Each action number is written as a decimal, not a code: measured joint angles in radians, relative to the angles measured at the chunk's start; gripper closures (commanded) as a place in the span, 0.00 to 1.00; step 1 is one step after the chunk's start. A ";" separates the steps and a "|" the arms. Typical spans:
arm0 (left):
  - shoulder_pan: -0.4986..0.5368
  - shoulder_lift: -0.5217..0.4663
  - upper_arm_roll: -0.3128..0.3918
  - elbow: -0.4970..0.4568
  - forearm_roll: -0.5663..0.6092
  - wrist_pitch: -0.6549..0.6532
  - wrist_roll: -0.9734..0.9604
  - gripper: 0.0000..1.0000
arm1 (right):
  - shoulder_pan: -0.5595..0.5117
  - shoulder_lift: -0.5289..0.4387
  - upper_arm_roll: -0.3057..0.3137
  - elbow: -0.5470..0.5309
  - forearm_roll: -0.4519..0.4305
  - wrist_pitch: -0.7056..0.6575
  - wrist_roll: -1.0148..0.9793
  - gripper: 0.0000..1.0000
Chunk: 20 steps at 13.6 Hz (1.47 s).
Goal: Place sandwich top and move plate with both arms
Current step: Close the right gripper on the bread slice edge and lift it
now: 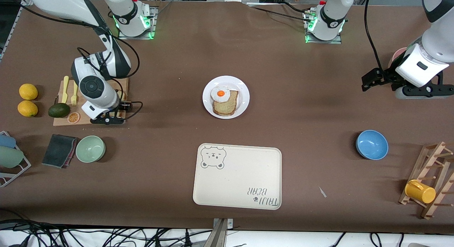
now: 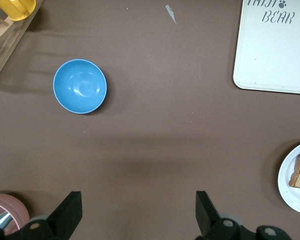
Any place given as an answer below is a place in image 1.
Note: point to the white round plate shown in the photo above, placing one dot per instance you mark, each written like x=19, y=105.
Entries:
x=243, y=98

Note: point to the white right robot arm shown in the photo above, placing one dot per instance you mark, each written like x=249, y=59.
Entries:
x=53, y=2

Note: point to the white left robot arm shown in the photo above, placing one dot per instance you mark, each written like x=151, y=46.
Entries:
x=330, y=16

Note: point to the wooden cutting board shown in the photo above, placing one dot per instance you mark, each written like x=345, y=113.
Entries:
x=125, y=89

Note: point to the pink ribbed bowl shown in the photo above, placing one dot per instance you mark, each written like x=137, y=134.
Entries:
x=396, y=57

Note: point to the yellow plastic fork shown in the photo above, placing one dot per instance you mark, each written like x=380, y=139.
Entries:
x=74, y=94

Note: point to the orange slice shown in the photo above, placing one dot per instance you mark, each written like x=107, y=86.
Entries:
x=73, y=117

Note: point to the yellow plastic knife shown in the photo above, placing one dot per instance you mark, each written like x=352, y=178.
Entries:
x=65, y=89

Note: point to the avocado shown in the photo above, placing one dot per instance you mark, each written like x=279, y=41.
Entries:
x=59, y=110

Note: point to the pale green bowl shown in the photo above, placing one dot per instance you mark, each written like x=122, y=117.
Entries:
x=90, y=149

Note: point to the dark grey folded cloth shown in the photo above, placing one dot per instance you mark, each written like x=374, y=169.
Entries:
x=58, y=151

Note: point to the blue bowl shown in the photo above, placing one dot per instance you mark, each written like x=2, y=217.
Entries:
x=372, y=144

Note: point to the yellow lemon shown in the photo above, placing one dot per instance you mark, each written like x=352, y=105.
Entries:
x=27, y=108
x=28, y=91

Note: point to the wooden mug rack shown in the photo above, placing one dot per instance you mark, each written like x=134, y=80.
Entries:
x=438, y=162

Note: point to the fried egg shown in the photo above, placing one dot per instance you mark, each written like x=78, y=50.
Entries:
x=220, y=93

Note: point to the blue cup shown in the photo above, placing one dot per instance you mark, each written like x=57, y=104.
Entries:
x=7, y=141

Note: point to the bread slice under egg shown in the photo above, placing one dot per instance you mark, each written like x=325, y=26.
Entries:
x=227, y=106

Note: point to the pale green cup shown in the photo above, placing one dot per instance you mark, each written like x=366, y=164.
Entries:
x=10, y=157

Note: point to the yellow mug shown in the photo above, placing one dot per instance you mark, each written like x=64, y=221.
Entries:
x=420, y=192

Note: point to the cream bear print tray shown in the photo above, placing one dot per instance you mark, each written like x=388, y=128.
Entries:
x=237, y=176

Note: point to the aluminium frame profile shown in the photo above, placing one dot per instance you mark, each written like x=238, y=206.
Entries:
x=9, y=34

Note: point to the metal table clamp bracket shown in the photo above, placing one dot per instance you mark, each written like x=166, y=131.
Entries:
x=220, y=236

